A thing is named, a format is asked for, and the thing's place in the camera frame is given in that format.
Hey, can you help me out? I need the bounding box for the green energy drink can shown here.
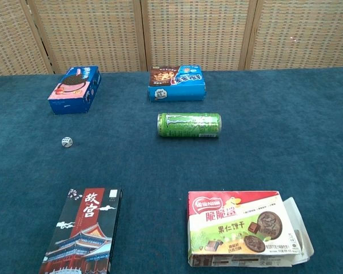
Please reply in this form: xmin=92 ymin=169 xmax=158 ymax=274
xmin=157 ymin=112 xmax=222 ymax=138

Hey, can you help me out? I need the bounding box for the blue chocolate cookie box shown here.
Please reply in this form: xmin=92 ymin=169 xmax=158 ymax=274
xmin=147 ymin=66 xmax=207 ymax=103

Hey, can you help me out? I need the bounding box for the blue felt table cloth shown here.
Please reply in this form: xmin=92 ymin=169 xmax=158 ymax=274
xmin=0 ymin=66 xmax=343 ymax=274

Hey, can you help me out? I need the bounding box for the blue pink Oreo box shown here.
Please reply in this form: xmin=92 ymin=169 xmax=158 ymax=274
xmin=47 ymin=66 xmax=102 ymax=115

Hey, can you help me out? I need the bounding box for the woven folding screen panel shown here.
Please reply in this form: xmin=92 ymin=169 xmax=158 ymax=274
xmin=19 ymin=0 xmax=147 ymax=75
xmin=133 ymin=0 xmax=258 ymax=72
xmin=0 ymin=0 xmax=54 ymax=78
xmin=244 ymin=0 xmax=343 ymax=71

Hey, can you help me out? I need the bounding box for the red white Nestle biscuit box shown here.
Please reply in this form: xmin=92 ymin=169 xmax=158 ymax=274
xmin=186 ymin=190 xmax=315 ymax=268

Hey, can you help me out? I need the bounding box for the black red palace box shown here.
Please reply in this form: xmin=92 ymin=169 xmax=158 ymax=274
xmin=38 ymin=187 xmax=123 ymax=274

